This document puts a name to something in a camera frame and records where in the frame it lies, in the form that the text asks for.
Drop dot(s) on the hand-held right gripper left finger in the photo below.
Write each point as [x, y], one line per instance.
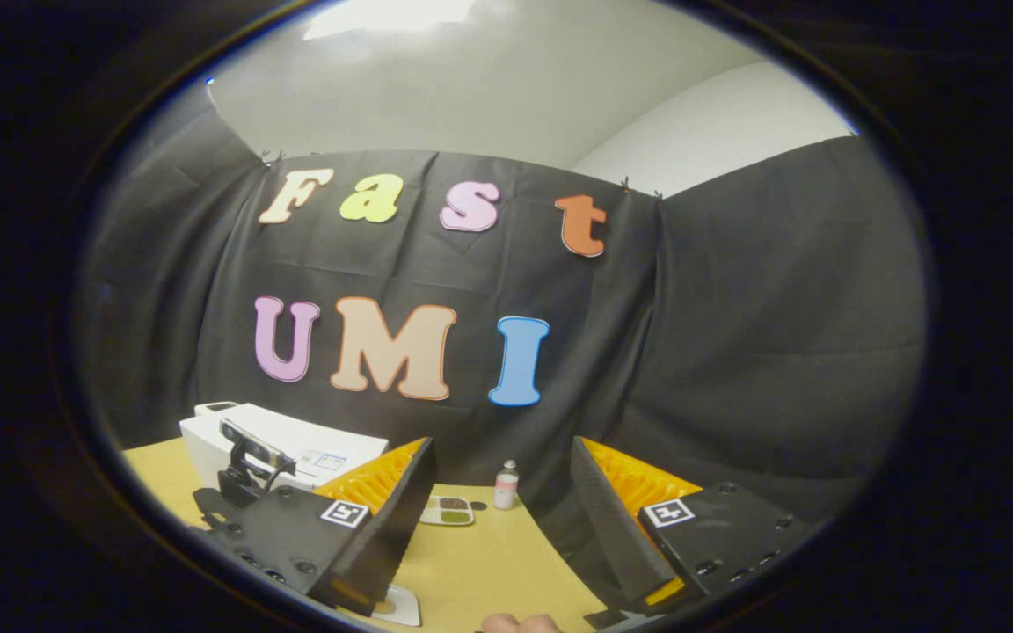
[397, 527]

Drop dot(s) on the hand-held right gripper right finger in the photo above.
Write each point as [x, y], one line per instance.
[616, 536]

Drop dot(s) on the white microwave oven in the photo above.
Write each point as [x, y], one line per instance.
[304, 440]

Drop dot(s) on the white divided sauce tray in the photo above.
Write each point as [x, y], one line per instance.
[447, 512]

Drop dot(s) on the white rectangular plate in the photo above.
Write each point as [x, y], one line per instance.
[401, 607]

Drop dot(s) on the small white screen device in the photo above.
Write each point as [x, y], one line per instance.
[216, 407]

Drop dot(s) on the small pink label bottle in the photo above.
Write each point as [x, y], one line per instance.
[506, 488]

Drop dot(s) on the ceiling light panel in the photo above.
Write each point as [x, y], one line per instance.
[383, 16]

